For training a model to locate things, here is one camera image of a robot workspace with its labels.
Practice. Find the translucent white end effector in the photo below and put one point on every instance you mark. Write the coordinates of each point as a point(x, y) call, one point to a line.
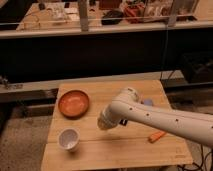
point(105, 123)

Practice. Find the black bag on shelf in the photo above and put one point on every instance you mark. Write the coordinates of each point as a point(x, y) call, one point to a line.
point(112, 17)

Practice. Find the white cup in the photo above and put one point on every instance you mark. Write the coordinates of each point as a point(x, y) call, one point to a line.
point(68, 139)

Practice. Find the black striped rectangular block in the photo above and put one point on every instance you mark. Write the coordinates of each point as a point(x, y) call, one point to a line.
point(123, 122)

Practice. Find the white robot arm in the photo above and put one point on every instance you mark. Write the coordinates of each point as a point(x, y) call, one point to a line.
point(197, 127)

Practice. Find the metal clamp bracket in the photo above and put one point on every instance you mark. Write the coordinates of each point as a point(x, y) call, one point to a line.
point(7, 85)

